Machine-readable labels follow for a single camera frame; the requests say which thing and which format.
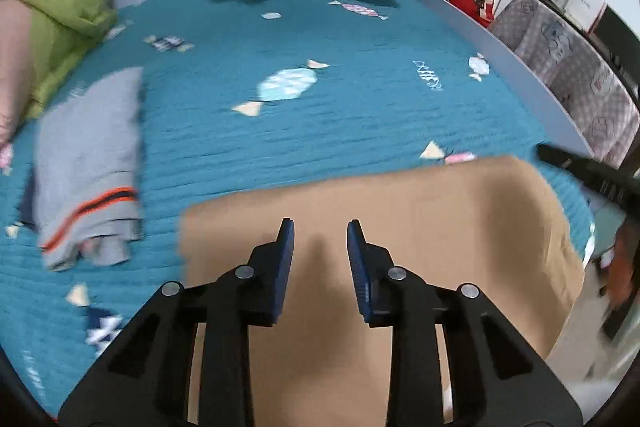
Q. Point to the right hand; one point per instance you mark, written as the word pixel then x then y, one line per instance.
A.
pixel 619 285

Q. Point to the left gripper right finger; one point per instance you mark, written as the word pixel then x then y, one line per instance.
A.
pixel 495 376

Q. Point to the grey sweater with orange stripes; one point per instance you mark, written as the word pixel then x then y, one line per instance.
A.
pixel 88 149

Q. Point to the white bed side rail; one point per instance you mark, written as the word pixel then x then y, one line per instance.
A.
pixel 505 66

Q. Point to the tan jacket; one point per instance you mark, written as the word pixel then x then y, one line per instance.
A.
pixel 494 222

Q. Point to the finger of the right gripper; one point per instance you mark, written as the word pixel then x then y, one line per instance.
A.
pixel 612 184

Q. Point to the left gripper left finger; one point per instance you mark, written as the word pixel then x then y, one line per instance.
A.
pixel 187 347

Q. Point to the teal quilted bedspread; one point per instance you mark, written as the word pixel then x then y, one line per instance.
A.
pixel 243 94

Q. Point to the pink pillow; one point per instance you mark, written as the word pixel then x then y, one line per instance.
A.
pixel 17 65

